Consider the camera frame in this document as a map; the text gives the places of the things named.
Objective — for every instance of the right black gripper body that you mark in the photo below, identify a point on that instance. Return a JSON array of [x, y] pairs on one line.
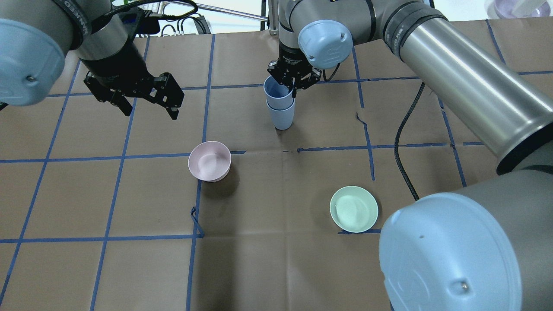
[[288, 59]]

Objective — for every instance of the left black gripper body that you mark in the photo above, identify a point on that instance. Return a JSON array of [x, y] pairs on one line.
[[116, 64]]

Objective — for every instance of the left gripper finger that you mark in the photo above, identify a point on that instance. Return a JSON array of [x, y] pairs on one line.
[[121, 102], [172, 108]]

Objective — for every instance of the blue cup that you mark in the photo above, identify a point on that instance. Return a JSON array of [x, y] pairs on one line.
[[282, 119], [278, 96]]

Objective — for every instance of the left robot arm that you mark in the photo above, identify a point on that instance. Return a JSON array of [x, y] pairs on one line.
[[36, 36]]

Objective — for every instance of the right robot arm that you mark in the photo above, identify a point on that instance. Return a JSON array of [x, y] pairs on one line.
[[487, 246]]

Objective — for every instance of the metal rod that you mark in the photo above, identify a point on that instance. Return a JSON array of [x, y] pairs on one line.
[[232, 12]]

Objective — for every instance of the pink bowl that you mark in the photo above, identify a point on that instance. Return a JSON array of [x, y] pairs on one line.
[[210, 161]]

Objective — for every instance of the mint green bowl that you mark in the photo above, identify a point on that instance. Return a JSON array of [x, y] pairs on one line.
[[354, 209]]

